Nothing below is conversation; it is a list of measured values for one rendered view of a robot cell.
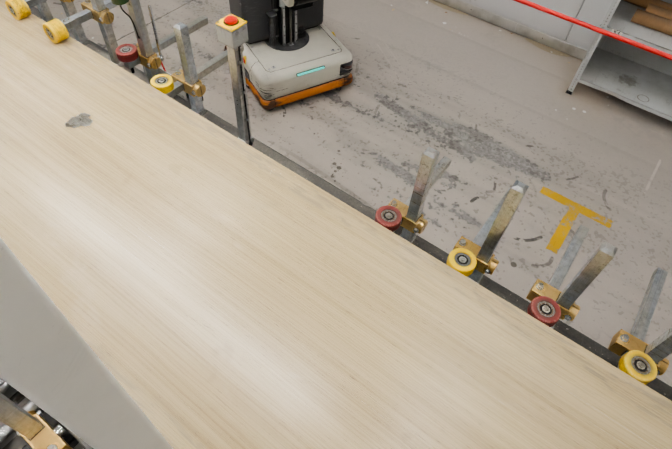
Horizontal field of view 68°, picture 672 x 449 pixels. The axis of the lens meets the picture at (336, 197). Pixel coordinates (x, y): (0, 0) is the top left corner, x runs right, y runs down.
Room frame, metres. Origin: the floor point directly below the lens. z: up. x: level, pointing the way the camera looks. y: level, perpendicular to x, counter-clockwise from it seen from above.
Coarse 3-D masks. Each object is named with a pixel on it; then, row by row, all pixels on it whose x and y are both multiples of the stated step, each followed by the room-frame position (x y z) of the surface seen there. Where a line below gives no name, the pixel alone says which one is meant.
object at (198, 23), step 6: (198, 18) 1.96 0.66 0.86; (204, 18) 1.97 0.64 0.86; (186, 24) 1.91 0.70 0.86; (192, 24) 1.91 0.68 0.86; (198, 24) 1.93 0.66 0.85; (204, 24) 1.96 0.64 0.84; (192, 30) 1.90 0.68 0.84; (168, 36) 1.81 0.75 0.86; (174, 36) 1.82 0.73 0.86; (162, 42) 1.77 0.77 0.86; (168, 42) 1.79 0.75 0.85; (174, 42) 1.81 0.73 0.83; (156, 48) 1.73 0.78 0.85; (162, 48) 1.76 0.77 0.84; (138, 60) 1.65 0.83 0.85; (126, 66) 1.62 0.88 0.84; (132, 66) 1.63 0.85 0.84
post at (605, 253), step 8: (600, 248) 0.72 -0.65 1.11; (608, 248) 0.71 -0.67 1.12; (616, 248) 0.72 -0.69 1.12; (592, 256) 0.73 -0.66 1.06; (600, 256) 0.71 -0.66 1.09; (608, 256) 0.70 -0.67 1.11; (592, 264) 0.71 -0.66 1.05; (600, 264) 0.70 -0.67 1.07; (584, 272) 0.71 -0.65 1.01; (592, 272) 0.70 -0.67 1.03; (600, 272) 0.70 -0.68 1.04; (576, 280) 0.71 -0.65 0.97; (584, 280) 0.70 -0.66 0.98; (592, 280) 0.70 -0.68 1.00; (568, 288) 0.71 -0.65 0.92; (576, 288) 0.70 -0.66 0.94; (584, 288) 0.70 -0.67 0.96; (560, 296) 0.72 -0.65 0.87; (568, 296) 0.71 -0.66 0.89; (576, 296) 0.70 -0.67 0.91; (568, 304) 0.70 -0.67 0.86
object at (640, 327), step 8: (656, 272) 0.85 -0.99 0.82; (664, 272) 0.86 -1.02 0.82; (656, 280) 0.83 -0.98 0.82; (664, 280) 0.83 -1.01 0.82; (648, 288) 0.81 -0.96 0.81; (656, 288) 0.80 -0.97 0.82; (648, 296) 0.77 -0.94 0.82; (656, 296) 0.77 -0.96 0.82; (648, 304) 0.74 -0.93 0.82; (656, 304) 0.74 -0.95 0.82; (640, 312) 0.72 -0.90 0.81; (648, 312) 0.72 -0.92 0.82; (640, 320) 0.69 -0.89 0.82; (648, 320) 0.69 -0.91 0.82; (632, 328) 0.67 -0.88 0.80; (640, 328) 0.66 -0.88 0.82; (640, 336) 0.64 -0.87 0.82
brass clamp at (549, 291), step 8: (536, 280) 0.78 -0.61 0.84; (536, 288) 0.75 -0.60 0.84; (544, 288) 0.76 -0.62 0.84; (552, 288) 0.76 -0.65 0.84; (528, 296) 0.74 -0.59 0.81; (536, 296) 0.74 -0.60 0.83; (552, 296) 0.73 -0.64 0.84; (560, 304) 0.71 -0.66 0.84; (576, 304) 0.71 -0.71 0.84; (568, 312) 0.69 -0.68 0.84; (576, 312) 0.69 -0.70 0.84; (568, 320) 0.67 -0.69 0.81
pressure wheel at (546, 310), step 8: (544, 296) 0.69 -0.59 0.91; (536, 304) 0.66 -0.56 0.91; (544, 304) 0.67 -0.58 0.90; (552, 304) 0.67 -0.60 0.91; (528, 312) 0.65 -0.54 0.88; (536, 312) 0.64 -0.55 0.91; (544, 312) 0.64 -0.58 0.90; (552, 312) 0.65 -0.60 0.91; (560, 312) 0.65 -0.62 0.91; (544, 320) 0.62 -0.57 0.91; (552, 320) 0.62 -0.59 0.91
